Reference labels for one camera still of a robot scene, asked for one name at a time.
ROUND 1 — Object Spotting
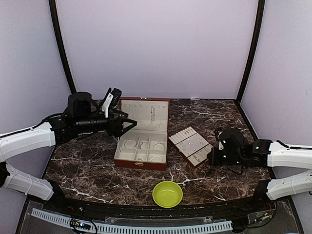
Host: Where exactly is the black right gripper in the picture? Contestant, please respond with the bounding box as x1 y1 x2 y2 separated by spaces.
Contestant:
208 147 245 165

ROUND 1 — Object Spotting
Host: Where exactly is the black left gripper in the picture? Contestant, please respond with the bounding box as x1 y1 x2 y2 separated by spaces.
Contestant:
76 108 137 137

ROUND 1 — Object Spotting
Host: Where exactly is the brown wooden jewelry box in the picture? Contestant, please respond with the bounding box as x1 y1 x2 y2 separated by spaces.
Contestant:
114 97 170 171

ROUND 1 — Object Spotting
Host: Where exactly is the brown ring earring tray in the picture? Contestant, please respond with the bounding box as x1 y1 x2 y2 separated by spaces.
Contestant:
169 127 213 168

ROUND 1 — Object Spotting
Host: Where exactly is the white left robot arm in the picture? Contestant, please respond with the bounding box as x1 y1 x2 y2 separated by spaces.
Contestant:
0 88 137 213

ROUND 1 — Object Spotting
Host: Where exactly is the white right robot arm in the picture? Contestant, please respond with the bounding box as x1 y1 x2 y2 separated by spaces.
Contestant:
207 128 312 212

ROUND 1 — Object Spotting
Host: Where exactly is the green bowl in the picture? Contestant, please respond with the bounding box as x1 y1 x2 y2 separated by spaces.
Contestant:
152 181 183 208

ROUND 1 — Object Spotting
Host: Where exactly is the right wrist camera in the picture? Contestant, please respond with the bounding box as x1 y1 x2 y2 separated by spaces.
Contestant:
214 128 229 150

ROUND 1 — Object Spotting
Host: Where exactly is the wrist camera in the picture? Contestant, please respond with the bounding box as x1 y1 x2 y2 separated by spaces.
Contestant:
99 88 122 118
214 128 229 150

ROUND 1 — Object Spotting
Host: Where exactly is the silver chain cuff bracelet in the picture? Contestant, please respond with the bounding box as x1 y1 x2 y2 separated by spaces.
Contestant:
123 138 137 149

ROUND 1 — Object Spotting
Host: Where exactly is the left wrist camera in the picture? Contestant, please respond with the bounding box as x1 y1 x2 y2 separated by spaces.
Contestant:
99 88 122 118

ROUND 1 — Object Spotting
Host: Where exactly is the white slotted cable duct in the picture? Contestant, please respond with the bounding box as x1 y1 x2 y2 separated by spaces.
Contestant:
31 208 234 234

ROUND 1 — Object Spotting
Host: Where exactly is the black left frame post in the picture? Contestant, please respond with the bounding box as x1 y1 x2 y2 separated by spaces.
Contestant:
49 0 77 94

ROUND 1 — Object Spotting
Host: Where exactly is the black frame post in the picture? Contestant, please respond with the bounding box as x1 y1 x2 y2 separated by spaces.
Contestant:
49 0 77 94
235 0 265 106

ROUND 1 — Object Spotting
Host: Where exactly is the black right frame post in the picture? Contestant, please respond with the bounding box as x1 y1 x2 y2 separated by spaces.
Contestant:
235 0 265 106

